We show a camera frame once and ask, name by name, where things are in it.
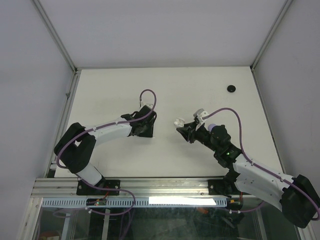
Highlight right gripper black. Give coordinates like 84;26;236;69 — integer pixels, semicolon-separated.
176;120;220;154

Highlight purple earbud charging case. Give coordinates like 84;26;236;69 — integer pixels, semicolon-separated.
208;123;216;132

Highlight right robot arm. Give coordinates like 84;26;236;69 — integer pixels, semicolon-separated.
174;118;320;229

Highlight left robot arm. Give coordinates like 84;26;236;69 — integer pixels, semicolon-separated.
54;105;157;195

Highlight small circuit board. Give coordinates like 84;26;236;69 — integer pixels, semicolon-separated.
91;198;107;206

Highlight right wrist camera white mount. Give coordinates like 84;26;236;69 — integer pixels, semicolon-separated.
193;108;209;131

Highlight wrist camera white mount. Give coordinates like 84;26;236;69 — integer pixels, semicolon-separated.
139;99;154;109
193;108;209;131

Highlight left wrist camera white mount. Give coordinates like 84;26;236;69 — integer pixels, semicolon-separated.
139;99;154;109

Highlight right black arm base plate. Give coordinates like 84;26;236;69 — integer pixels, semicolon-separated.
207;178;251;198

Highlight grey slotted cable duct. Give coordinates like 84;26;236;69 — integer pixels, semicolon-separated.
42;196;227;209

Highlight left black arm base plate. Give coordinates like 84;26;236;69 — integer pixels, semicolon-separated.
76;178;121;196

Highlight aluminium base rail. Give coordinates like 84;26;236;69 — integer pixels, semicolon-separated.
31;177;225;198

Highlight aluminium frame post left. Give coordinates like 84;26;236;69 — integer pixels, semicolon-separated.
30;0;78;74

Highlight aluminium frame post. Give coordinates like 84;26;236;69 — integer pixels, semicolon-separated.
250;0;294;73
30;0;78;74

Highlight aluminium frame post right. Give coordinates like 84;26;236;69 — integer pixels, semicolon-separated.
250;0;294;73

